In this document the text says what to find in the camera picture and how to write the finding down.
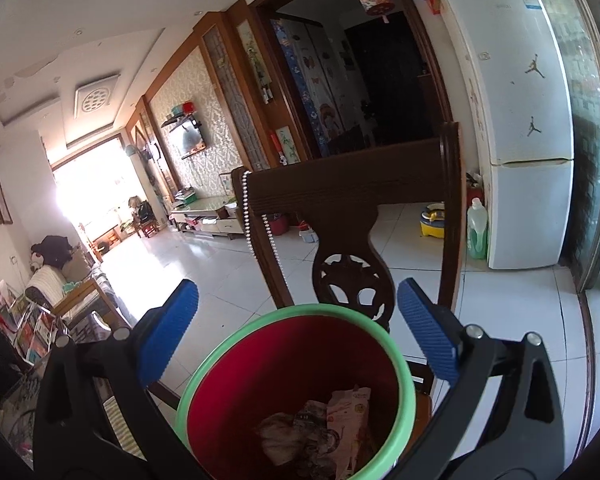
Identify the white television cabinet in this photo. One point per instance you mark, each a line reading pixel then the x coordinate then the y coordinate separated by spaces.
pixel 205 215

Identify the wall television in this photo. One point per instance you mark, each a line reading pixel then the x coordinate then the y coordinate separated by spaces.
pixel 192 139

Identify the wall shelf with containers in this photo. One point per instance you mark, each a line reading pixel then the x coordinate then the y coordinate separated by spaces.
pixel 182 112

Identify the blue dustpan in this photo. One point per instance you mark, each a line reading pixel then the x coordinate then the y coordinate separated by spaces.
pixel 308 234

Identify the pink snack box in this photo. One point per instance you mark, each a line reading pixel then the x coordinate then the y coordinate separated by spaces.
pixel 350 415

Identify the small red bucket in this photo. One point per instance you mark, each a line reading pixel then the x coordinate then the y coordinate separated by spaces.
pixel 278 224

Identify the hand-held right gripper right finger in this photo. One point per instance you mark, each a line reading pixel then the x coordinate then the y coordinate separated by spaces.
pixel 427 332

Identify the magazine rack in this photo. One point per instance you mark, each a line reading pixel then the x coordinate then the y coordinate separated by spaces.
pixel 25 325

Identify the yellow potty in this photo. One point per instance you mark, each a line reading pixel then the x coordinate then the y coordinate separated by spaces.
pixel 432 221

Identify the red bin with green rim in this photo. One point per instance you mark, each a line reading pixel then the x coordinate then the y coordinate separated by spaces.
pixel 280 360

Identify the printed door curtain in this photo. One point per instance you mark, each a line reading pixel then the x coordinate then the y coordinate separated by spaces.
pixel 310 90

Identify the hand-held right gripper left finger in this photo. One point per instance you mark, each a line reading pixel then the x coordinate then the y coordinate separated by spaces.
pixel 170 332

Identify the square ceiling light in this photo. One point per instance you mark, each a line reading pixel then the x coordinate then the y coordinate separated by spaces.
pixel 96 96

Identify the white refrigerator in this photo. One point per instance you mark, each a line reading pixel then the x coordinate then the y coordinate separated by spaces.
pixel 510 110

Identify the green detergent bottle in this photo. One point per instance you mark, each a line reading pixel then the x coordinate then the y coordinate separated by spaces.
pixel 477 232

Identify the printed paper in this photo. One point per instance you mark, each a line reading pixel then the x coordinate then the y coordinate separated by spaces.
pixel 280 435

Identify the small red wooden chair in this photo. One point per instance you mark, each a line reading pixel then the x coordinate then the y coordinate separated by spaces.
pixel 149 229

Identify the dark wooden chair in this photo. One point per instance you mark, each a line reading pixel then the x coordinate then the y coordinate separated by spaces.
pixel 345 180

